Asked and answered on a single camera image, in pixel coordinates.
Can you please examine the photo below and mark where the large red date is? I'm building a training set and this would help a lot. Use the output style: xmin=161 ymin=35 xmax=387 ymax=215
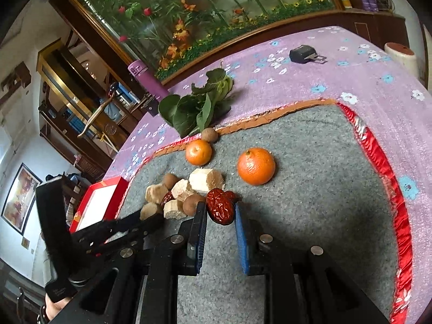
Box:
xmin=206 ymin=188 xmax=238 ymax=225

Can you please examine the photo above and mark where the small orange tangerine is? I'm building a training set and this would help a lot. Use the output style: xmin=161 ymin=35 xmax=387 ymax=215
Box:
xmin=185 ymin=139 xmax=213 ymax=166

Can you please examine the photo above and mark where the purple floral tablecloth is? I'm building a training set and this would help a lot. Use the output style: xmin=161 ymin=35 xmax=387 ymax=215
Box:
xmin=102 ymin=26 xmax=432 ymax=324

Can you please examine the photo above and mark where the grey felt mat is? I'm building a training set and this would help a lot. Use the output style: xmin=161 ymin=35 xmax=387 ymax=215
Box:
xmin=116 ymin=104 xmax=403 ymax=324

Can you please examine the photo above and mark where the black car key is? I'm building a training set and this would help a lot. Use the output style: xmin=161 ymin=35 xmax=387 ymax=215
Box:
xmin=289 ymin=45 xmax=327 ymax=65

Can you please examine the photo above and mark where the green leafy vegetable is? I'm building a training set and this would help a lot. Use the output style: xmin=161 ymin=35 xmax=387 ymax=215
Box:
xmin=158 ymin=68 xmax=234 ymax=138

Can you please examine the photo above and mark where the large orange tangerine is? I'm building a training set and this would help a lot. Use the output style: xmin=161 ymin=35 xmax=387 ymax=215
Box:
xmin=237 ymin=147 xmax=276 ymax=186

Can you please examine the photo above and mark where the brown longan fruit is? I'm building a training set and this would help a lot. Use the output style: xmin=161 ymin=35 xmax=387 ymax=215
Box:
xmin=182 ymin=194 xmax=206 ymax=217

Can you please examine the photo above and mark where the flower garden mural panel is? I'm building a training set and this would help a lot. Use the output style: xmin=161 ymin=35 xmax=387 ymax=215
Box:
xmin=78 ymin=0 xmax=334 ymax=79

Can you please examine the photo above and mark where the brown longan by tangerine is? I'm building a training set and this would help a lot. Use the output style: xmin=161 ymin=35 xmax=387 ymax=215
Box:
xmin=201 ymin=127 xmax=219 ymax=143

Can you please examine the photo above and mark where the purple water bottle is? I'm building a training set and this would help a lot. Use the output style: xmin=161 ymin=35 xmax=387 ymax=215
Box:
xmin=128 ymin=60 xmax=170 ymax=102

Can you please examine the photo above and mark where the framed wall painting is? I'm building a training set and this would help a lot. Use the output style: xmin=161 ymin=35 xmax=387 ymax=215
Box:
xmin=1 ymin=163 xmax=42 ymax=235

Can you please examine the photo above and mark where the red white tray box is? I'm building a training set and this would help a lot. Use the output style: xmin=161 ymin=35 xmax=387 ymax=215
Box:
xmin=70 ymin=176 xmax=129 ymax=233

